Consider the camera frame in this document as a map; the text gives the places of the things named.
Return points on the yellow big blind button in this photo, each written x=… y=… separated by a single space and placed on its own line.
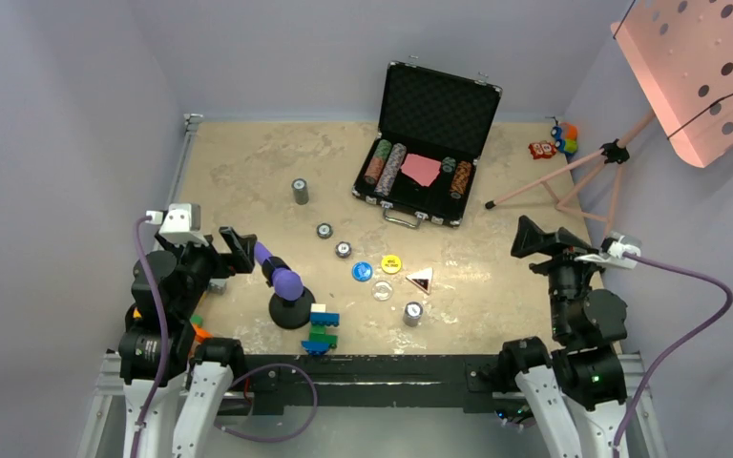
x=391 y=264

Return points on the purple handheld massager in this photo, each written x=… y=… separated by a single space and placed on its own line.
x=287 y=284

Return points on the orange toy piece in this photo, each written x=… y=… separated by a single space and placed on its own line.
x=201 y=335

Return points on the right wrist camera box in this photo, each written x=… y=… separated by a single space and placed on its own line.
x=615 y=251

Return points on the triangular all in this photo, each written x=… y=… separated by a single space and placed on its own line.
x=422 y=279

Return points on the black aluminium poker case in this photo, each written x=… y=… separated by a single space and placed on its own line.
x=436 y=115

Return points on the pink music stand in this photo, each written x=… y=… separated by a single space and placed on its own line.
x=655 y=114

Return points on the black base bar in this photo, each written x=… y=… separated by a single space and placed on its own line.
x=425 y=381

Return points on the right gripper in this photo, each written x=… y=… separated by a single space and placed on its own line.
x=530 y=237

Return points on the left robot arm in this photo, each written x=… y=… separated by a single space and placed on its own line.
x=155 y=346

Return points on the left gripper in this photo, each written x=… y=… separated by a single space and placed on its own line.
x=240 y=246

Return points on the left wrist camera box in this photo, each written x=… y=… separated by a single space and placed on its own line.
x=181 y=225

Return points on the tall grey chip stack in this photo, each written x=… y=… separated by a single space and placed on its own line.
x=300 y=191

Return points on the grey toy brick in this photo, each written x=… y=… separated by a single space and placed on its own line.
x=217 y=286

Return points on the ten value poker chip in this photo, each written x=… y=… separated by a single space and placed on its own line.
x=343 y=250

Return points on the colourful toy car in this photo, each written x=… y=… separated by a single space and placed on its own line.
x=565 y=136

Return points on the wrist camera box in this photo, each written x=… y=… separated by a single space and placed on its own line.
x=181 y=225
x=615 y=251

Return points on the pink playing card deck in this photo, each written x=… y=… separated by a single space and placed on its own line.
x=423 y=170

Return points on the dark green chip stack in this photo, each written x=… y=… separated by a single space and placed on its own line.
x=448 y=165

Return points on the fifty value poker chip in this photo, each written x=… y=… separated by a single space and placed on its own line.
x=324 y=230

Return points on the green and red chip row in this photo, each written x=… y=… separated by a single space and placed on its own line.
x=377 y=162

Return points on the red toy card pack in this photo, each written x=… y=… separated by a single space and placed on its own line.
x=542 y=150

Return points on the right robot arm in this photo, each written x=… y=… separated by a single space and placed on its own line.
x=576 y=392

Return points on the blue dealer button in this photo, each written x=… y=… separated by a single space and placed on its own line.
x=362 y=271

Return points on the clear plastic button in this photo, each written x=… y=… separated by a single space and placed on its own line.
x=382 y=291

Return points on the orange and black chip row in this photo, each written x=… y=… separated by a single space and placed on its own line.
x=460 y=181

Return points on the aluminium table frame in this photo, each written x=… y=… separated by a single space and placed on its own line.
x=211 y=381

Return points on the blue green toy brick stack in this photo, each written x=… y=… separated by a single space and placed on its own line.
x=320 y=340

